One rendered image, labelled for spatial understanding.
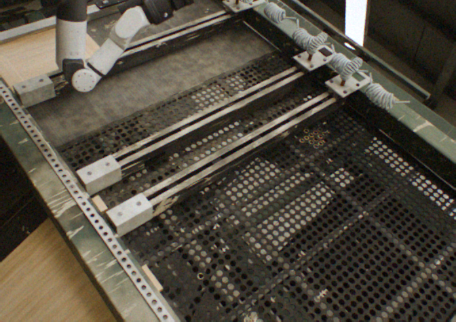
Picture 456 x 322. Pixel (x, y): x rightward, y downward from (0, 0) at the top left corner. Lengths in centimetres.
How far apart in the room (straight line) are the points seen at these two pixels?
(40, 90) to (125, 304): 88
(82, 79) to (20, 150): 31
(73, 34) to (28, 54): 57
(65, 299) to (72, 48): 82
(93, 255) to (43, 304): 42
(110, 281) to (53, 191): 36
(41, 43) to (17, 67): 17
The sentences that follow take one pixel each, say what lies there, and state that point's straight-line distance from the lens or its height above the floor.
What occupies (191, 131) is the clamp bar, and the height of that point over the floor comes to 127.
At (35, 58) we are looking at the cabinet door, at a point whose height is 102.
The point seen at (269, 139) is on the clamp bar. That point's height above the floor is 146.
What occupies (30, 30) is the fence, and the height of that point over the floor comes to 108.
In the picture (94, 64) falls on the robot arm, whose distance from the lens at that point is 157.
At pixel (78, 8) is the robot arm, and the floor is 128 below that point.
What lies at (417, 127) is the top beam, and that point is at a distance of 187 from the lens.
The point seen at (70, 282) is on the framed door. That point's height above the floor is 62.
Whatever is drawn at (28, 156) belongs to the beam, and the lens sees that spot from 161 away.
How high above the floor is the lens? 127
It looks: 2 degrees up
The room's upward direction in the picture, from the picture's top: 46 degrees clockwise
